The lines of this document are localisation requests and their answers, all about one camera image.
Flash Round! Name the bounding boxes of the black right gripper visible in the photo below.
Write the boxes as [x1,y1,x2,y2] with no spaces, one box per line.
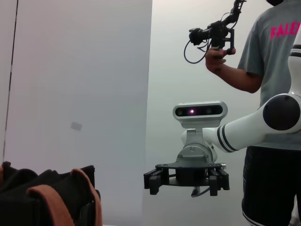
[143,161,230,197]

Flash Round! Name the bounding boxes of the black food bag orange handles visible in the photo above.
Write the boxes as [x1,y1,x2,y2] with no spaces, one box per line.
[0,161,103,226]

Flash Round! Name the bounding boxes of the person's right forearm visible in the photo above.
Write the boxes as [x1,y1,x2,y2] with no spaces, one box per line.
[217,63,263,94]

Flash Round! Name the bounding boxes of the person's right hand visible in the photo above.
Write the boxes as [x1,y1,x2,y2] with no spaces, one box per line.
[204,46,228,73]

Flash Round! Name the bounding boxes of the black shorts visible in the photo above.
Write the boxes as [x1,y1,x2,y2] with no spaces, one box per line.
[241,145,297,226]

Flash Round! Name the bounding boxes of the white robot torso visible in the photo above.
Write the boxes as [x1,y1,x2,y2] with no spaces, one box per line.
[290,195,301,226]

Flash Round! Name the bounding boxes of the person in grey t-shirt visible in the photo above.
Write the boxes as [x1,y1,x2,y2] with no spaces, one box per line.
[237,0,301,151]

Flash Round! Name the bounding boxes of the black handheld teleoperation controller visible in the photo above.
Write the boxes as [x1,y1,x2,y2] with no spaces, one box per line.
[188,0,247,59]

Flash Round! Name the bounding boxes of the grey right gripper cable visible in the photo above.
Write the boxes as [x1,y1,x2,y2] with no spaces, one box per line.
[190,186,211,198]

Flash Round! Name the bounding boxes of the black controller cable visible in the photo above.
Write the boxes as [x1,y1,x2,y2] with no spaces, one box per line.
[183,39,214,64]

